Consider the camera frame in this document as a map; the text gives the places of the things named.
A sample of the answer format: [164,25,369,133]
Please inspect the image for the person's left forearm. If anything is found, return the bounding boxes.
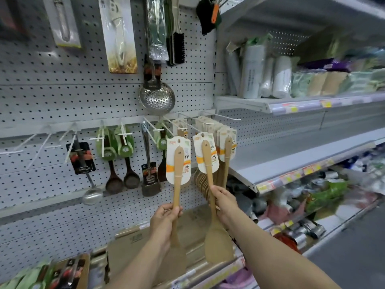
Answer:
[105,237,174,289]

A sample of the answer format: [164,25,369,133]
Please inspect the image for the purple box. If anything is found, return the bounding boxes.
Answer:
[304,58,351,71]

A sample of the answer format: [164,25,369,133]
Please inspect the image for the black orange tool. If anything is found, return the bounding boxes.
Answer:
[196,0,223,36]

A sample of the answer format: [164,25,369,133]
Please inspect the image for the clear pack green insert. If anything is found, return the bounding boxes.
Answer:
[146,0,170,61]

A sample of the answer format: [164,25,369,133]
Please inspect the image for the grey store shelf unit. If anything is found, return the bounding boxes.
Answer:
[213,0,385,259]

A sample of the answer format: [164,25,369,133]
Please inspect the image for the small steel ladle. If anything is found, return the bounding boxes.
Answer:
[66,135,104,206]

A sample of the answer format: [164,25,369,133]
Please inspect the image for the assorted packaged goods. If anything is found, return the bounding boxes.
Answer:
[228,147,385,253]

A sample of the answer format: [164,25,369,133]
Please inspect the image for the person's left hand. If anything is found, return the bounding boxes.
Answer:
[149,203,183,247]

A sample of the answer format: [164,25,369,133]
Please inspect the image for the slim grey cup pack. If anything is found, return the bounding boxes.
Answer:
[225,42,241,97]

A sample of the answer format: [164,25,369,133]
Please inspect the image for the black brush white handle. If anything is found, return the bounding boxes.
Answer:
[167,0,186,67]

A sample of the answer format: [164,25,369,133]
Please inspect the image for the pale boxed pack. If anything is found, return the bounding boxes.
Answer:
[42,0,82,49]

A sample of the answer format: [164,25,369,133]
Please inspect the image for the thick white roll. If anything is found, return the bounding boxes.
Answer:
[272,55,292,99]

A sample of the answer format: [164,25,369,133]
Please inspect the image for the dark hanging pack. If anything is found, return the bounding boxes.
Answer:
[0,0,28,39]

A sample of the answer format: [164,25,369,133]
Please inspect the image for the white knife in package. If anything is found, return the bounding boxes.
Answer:
[98,0,138,74]

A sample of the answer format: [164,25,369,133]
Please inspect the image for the row of red yellow labels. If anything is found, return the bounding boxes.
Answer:
[257,159,336,195]

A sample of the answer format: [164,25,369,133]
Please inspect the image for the person's right hand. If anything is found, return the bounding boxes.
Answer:
[209,185,241,229]

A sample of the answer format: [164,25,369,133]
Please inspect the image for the person's right forearm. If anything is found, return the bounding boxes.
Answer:
[227,212,342,289]

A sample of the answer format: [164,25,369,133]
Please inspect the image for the wooden spatulas bunch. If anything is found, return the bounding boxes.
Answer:
[194,116,238,211]

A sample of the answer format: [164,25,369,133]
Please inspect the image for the slim white roll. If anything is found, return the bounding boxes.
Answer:
[260,57,275,98]

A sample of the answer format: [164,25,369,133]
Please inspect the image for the dark wooden spatula green card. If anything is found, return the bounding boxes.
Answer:
[153,122,169,183]

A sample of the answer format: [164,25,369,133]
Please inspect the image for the flat cardboard box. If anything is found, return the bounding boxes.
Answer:
[107,204,213,286]

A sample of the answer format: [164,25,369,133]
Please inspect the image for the row of green beige packs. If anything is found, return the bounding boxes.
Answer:
[291,67,385,98]

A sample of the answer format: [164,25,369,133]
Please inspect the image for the black slotted turner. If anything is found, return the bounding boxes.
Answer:
[140,122,162,197]

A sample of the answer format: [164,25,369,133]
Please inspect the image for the pink plastic basin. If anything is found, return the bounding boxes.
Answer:
[219,267,256,289]

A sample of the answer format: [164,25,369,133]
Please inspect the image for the large steel skimmer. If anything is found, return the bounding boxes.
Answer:
[138,54,176,116]

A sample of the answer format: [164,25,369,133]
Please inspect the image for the bundle of carded steel utensils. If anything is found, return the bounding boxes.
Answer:
[45,257,86,289]

